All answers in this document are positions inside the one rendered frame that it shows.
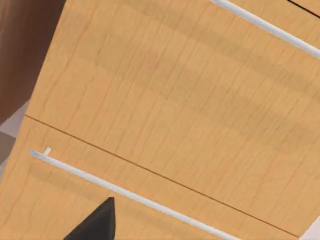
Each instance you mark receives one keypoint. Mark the dark brown wooden cabinet side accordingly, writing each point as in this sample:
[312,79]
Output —
[22,50]

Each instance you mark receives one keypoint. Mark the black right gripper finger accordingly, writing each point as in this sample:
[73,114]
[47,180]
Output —
[96,223]

